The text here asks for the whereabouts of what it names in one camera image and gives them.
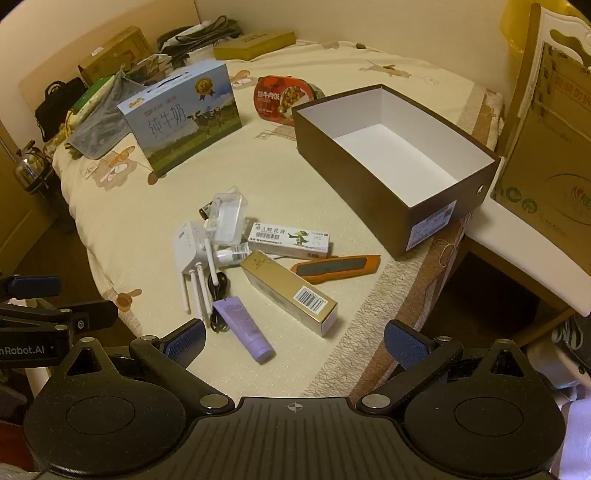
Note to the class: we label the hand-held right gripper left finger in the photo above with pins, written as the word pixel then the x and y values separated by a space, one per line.
pixel 187 344

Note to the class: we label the long gold box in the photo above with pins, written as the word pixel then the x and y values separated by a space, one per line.
pixel 281 286

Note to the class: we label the green and white packet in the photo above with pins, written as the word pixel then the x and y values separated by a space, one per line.
pixel 90 97

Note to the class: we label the blue milk carton box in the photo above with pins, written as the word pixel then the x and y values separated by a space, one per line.
pixel 184 115

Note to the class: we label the metal kettle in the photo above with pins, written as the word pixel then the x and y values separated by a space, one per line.
pixel 30 168

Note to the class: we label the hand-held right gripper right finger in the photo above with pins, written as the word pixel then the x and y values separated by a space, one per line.
pixel 406 346

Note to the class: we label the brown shoe box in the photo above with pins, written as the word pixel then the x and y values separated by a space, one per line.
pixel 369 194

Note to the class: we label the purple tube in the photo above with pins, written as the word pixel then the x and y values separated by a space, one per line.
pixel 242 325

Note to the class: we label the black handbag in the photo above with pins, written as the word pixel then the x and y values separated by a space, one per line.
pixel 57 108

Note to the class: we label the clear plastic case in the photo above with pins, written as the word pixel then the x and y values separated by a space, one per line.
pixel 227 219

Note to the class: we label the beige wooden headboard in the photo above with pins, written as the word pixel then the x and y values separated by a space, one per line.
pixel 92 41

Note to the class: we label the patterned shoe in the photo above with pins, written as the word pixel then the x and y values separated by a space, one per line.
pixel 575 339

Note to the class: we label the small brown cardboard box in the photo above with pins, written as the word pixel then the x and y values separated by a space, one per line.
pixel 111 53

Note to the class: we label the grey mesh bag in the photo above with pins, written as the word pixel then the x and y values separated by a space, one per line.
pixel 101 124

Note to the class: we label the red instant rice bowl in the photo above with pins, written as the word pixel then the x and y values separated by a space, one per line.
pixel 277 99

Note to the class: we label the white router with antennas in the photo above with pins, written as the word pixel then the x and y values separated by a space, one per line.
pixel 189 244

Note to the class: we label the yellow plastic bag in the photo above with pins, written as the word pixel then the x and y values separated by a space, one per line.
pixel 515 27

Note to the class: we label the cream printed bed sheet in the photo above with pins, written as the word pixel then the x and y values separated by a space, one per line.
pixel 286 175

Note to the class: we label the flat olive box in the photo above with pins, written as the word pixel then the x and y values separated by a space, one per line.
pixel 254 44

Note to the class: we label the white ointment box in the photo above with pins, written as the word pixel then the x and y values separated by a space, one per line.
pixel 286 240

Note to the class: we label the pile of black bags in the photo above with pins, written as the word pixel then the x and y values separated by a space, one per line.
pixel 198 34

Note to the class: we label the large printed cardboard box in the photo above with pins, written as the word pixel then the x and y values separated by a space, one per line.
pixel 545 152

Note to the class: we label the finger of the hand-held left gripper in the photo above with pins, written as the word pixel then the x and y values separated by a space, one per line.
pixel 87 314
pixel 37 285

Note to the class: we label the white wooden chair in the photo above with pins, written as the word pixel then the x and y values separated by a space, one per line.
pixel 512 230

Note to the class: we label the orange utility knife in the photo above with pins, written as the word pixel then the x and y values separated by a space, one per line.
pixel 332 267

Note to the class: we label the small white tube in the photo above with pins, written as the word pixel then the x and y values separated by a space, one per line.
pixel 231 254

